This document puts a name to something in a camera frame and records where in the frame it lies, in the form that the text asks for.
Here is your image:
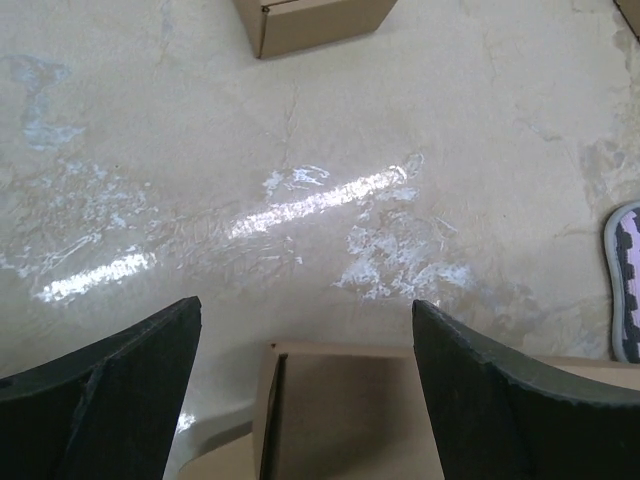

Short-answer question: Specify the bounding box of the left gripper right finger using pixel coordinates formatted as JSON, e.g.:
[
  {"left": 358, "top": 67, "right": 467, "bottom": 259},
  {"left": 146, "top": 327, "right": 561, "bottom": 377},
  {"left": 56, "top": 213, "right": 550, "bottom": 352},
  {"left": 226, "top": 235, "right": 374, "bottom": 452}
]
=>
[{"left": 412, "top": 300, "right": 639, "bottom": 479}]

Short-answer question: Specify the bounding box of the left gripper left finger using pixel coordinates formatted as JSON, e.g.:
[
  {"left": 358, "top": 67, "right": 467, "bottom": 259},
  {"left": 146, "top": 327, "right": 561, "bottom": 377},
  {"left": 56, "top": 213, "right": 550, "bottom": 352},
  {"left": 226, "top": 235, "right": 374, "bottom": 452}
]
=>
[{"left": 1, "top": 297, "right": 202, "bottom": 479}]

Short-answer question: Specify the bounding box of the small folded cardboard box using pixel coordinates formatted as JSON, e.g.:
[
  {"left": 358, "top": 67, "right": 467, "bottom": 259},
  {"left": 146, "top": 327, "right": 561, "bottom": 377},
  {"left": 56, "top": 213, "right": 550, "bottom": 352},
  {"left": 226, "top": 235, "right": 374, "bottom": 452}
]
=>
[{"left": 234, "top": 0, "right": 396, "bottom": 59}]

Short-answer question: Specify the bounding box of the large folded cardboard box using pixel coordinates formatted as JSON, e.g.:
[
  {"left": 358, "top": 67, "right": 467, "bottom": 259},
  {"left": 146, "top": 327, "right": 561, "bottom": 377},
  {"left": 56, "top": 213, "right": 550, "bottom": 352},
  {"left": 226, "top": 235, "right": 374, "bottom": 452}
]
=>
[{"left": 614, "top": 0, "right": 640, "bottom": 39}]

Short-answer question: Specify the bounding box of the purple black striped sponge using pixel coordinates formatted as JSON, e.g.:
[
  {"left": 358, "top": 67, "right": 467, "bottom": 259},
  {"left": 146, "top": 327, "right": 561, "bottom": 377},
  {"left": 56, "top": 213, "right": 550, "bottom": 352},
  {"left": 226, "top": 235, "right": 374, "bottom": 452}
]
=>
[{"left": 603, "top": 201, "right": 639, "bottom": 364}]

